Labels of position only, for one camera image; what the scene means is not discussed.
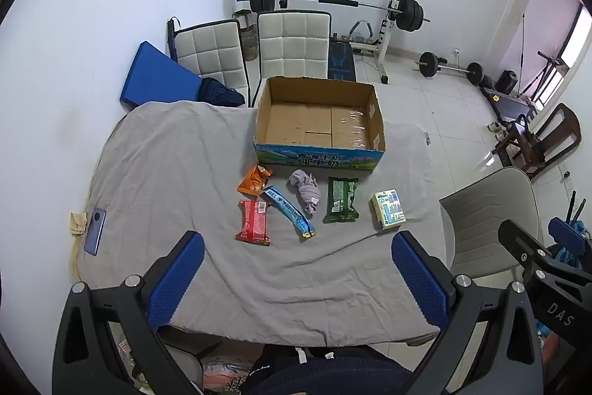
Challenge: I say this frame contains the black bench pad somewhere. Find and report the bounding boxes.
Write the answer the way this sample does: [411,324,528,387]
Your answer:
[327,40,356,81]

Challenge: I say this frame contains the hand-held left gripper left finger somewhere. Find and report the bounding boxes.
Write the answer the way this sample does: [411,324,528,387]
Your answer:
[52,231,206,395]

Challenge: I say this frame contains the grey table cloth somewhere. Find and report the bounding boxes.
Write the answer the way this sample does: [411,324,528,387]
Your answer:
[74,101,448,348]

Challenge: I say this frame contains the white quilted chair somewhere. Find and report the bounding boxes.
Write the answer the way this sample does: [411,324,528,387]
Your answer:
[256,10,333,82]
[175,19,251,108]

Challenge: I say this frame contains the short barbell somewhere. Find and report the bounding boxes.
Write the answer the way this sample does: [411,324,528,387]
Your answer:
[414,51,484,85]

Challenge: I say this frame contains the grey sock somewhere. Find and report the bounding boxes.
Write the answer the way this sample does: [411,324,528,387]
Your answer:
[288,170,322,218]

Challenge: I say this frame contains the green snack packet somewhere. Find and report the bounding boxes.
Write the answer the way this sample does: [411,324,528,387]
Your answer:
[322,177,360,224]

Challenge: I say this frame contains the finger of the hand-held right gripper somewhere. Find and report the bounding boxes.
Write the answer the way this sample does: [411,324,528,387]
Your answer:
[498,218,558,282]
[548,217,592,273]

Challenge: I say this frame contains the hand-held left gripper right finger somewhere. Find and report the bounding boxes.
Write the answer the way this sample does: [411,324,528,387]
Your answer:
[391,231,545,395]

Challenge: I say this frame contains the blue smartphone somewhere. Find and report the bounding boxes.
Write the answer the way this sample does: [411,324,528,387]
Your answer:
[85,207,108,256]

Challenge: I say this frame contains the red snack packet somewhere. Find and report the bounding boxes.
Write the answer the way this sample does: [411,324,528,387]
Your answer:
[235,200,272,246]

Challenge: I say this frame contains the blue foam mat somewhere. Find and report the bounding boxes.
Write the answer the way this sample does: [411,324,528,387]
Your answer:
[119,41,203,105]

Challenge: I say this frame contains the long barbell with black plates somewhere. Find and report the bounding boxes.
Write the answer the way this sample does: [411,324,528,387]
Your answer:
[236,0,431,31]

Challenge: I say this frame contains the person's legs in dark pants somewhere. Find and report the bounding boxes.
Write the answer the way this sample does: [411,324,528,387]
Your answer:
[239,345,419,395]

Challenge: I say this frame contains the pale yellow rag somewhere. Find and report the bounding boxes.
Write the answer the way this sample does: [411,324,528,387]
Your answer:
[69,212,88,237]

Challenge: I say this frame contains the dark blue bag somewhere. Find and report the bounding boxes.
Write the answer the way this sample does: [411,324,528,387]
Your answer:
[199,76,246,108]

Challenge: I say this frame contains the long blue snack packet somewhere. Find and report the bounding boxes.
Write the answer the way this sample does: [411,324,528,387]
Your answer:
[261,185,318,241]

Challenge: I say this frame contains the brown wooden chair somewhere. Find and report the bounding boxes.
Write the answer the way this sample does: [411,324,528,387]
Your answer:
[491,103,582,181]

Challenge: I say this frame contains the small white green box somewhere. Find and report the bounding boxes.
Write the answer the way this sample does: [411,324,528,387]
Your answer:
[370,189,408,230]

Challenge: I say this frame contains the black speaker box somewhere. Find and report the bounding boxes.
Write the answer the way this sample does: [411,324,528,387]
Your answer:
[497,70,519,95]

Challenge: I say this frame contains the white weight bench rack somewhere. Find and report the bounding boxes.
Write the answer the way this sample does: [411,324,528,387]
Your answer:
[276,0,408,84]

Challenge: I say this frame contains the open cardboard box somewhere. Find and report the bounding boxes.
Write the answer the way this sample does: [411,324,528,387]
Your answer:
[253,76,387,170]

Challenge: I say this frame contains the black treadmill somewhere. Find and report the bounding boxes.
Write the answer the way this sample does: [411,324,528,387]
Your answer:
[480,84,538,120]

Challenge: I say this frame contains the beige shell chair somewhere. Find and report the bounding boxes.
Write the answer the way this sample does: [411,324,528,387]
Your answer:
[438,166,543,281]

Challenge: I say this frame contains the orange snack packet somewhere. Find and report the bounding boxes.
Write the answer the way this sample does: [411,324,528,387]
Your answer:
[237,164,273,196]

